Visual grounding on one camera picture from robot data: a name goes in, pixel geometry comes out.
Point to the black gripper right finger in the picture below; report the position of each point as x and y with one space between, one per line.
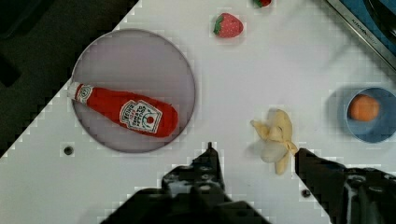
348 195

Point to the plush peeled banana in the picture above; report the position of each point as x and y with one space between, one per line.
277 138

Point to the light red plush strawberry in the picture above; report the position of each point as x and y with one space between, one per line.
228 26

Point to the orange ball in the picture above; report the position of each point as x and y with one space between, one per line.
363 108

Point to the plush red ketchup bottle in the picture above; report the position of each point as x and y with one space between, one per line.
135 112

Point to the blue bowl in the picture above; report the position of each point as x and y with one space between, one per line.
377 130

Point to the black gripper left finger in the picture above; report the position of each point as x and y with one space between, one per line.
189 194

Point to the silver toaster oven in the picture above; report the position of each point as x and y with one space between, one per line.
374 23

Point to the dark red plush strawberry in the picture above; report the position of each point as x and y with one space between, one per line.
262 3

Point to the grey round plate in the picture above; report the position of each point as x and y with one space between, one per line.
141 62

